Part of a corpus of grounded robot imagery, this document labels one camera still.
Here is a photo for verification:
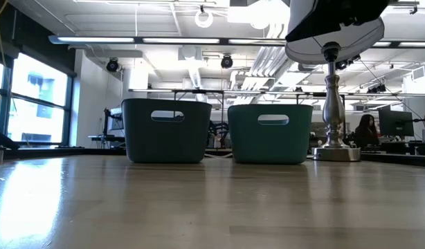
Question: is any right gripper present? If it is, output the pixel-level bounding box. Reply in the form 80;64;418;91
284;0;352;43

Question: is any white shade silver lamp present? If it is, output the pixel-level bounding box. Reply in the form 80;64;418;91
284;0;386;163

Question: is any person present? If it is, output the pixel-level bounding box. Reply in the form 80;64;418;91
354;113;380;148

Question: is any black computer monitor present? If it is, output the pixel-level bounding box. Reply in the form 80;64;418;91
377;109;415;138

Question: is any teal plastic bin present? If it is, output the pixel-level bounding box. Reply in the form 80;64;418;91
227;104;314;165

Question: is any blue-grey plastic bin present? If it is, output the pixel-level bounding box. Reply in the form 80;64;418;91
120;98;213;165

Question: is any background monitor on stand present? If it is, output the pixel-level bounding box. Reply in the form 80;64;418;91
88;107;126;149

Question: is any white ceiling ring light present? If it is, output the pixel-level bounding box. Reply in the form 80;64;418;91
194;10;215;29

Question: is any black aluminium table frame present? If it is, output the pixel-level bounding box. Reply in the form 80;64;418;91
0;128;425;167

